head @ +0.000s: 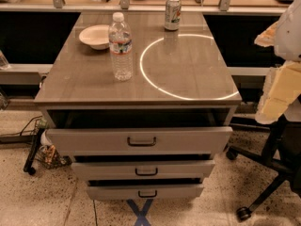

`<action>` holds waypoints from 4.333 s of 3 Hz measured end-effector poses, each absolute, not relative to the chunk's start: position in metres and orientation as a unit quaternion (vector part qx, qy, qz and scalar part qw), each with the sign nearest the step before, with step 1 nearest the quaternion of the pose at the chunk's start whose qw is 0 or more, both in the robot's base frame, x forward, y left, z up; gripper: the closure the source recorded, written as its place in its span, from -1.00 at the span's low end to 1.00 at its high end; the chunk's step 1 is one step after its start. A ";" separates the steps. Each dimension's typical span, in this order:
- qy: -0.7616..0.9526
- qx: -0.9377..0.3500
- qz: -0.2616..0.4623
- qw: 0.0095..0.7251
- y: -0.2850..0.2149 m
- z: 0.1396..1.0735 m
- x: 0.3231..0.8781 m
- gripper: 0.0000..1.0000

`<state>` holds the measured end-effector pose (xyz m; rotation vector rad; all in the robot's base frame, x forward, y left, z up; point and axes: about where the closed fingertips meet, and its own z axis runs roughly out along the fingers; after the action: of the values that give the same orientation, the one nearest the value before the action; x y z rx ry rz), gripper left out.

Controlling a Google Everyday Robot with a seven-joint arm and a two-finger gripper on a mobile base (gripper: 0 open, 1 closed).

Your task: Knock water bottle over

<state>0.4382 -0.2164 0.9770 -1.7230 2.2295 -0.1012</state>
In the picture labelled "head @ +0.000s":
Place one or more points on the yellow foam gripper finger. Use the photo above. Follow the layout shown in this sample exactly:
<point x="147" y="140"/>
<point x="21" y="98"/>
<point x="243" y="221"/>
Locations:
<point x="282" y="85"/>

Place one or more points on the blue tape cross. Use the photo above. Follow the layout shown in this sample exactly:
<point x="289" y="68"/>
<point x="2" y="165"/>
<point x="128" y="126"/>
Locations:
<point x="141" y="213"/>

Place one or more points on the top grey drawer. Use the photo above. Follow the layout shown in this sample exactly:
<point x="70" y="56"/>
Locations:
<point x="143" y="141"/>

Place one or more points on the grey drawer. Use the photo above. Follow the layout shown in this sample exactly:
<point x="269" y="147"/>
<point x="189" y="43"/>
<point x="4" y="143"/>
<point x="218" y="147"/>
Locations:
<point x="101" y="193"/>
<point x="143" y="141"/>
<point x="143" y="170"/>

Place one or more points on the clear plastic water bottle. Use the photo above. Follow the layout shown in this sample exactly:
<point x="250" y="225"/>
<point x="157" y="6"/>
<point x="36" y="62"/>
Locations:
<point x="121" y="47"/>

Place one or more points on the bottom grey drawer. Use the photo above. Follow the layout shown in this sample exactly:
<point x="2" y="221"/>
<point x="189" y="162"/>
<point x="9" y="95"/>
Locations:
<point x="101" y="193"/>

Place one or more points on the white soda can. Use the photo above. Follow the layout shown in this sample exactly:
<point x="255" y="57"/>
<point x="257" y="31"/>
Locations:
<point x="172" y="14"/>

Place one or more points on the white ceramic bowl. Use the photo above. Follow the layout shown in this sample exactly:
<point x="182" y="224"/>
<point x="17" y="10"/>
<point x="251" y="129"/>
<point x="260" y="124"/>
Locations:
<point x="95" y="36"/>

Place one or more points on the black office chair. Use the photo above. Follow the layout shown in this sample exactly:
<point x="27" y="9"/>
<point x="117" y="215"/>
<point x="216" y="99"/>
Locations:
<point x="281" y="153"/>

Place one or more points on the wire basket with items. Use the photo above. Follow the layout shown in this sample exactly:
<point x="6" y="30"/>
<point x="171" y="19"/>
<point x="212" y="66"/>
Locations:
<point x="46" y="152"/>

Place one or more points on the middle grey drawer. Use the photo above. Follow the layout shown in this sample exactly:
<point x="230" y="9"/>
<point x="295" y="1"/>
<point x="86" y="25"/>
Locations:
<point x="143" y="170"/>

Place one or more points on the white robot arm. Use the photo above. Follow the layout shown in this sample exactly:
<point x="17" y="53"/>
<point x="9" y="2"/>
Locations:
<point x="292" y="14"/>

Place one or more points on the grey drawer cabinet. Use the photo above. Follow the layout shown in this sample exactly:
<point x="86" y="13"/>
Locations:
<point x="180" y="80"/>

